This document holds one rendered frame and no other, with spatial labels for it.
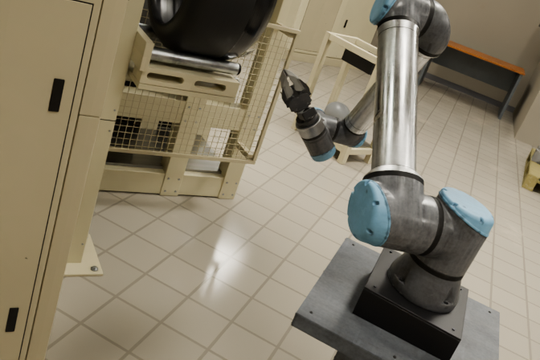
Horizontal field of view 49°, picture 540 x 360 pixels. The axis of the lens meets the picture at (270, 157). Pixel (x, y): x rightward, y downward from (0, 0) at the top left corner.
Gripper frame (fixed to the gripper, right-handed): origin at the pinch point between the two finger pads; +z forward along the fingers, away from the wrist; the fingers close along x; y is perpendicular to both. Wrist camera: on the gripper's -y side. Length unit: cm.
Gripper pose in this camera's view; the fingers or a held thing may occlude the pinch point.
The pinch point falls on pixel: (286, 74)
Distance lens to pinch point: 182.1
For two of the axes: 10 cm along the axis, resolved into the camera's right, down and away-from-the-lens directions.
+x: 8.7, -5.0, 0.1
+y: -3.0, -5.0, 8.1
